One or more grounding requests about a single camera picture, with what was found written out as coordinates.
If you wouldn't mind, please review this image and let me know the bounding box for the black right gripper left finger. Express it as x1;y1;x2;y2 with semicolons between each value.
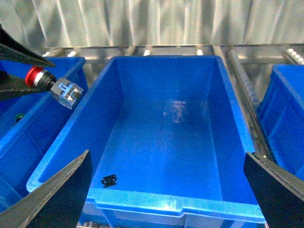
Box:
0;150;92;228

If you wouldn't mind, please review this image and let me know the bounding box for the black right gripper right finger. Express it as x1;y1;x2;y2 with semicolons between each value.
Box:
243;152;304;228

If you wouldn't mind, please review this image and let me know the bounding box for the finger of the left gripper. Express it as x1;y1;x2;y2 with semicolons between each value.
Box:
0;25;55;67
0;71;57;101

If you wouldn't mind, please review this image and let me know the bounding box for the large red mushroom button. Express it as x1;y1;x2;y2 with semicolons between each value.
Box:
25;66;84;110

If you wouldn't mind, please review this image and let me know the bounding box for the blue bin with buttons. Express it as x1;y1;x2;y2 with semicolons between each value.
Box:
0;56;89;212

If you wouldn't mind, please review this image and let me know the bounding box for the green button left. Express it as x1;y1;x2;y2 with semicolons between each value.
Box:
15;113;25;123

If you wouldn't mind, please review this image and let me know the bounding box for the black plastic clip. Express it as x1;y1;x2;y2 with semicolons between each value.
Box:
101;174;117;188

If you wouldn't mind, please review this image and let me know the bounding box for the blue bin far right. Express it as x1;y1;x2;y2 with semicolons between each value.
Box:
257;65;304;180

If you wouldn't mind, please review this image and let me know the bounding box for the empty blue upper bin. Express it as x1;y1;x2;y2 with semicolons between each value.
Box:
26;56;266;228

